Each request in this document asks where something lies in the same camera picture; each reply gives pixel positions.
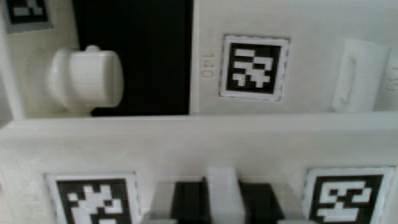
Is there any white small door part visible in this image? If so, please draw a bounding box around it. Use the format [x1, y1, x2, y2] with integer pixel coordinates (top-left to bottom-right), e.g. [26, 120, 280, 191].
[193, 0, 398, 115]

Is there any white cabinet body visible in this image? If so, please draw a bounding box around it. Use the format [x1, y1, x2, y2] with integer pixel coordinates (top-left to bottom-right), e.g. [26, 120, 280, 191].
[0, 0, 398, 224]

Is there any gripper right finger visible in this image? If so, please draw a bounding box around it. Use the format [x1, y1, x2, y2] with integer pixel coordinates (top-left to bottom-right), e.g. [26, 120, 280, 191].
[239, 182, 285, 224]

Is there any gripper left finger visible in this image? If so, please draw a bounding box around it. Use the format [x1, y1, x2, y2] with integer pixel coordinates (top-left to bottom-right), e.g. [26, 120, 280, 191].
[171, 181, 209, 224]

